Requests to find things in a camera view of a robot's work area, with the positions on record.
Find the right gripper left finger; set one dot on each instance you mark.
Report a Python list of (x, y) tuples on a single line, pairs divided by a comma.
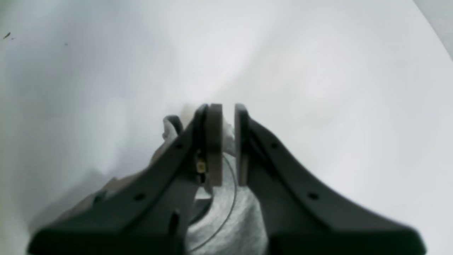
[(152, 214)]

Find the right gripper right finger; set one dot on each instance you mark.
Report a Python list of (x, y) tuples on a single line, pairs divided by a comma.
[(302, 215)]

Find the grey t-shirt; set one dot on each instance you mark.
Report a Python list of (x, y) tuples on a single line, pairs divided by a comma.
[(233, 224)]

